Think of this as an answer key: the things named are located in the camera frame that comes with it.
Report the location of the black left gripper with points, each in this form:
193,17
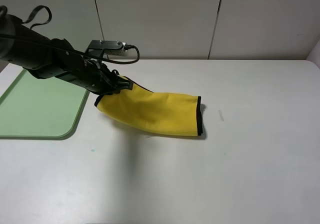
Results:
46,58

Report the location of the yellow microfiber towel black trim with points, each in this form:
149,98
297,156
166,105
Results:
164,113

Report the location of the light green plastic tray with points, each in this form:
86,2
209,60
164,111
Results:
40,109

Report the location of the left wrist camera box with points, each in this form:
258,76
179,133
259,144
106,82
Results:
106,47

